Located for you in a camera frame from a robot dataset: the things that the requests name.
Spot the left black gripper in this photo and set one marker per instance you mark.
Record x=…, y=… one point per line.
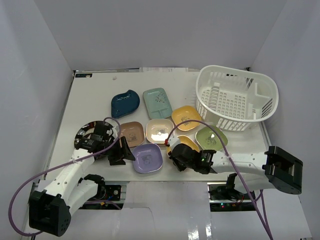
x=118, y=152

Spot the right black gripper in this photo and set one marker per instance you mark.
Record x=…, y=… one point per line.
x=180, y=168

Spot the yellow square plate front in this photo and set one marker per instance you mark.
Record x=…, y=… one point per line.
x=184, y=140

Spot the yellow square plate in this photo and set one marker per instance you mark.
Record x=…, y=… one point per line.
x=184, y=140
x=185, y=113

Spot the purple square plate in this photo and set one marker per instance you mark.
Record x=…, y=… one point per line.
x=148, y=158

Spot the green square plate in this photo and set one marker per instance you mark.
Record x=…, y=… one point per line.
x=208, y=140

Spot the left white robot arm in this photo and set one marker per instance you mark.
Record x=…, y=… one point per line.
x=51, y=210

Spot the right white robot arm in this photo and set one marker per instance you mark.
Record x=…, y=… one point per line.
x=272, y=169

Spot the brown square plate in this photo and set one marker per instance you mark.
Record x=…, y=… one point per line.
x=133, y=132

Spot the round dark mirrored plate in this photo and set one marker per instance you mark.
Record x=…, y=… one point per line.
x=84, y=139

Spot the cream square plate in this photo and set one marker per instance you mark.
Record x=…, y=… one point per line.
x=157, y=130

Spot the dark blue leaf plate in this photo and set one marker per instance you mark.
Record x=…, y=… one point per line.
x=124, y=104

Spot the light green rectangular plate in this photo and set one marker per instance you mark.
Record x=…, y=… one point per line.
x=157, y=103

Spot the white plastic dish basket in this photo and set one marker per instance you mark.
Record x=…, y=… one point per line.
x=234, y=99

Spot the papers at table back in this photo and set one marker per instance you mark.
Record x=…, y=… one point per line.
x=163, y=69

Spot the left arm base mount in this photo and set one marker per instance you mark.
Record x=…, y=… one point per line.
x=111, y=200

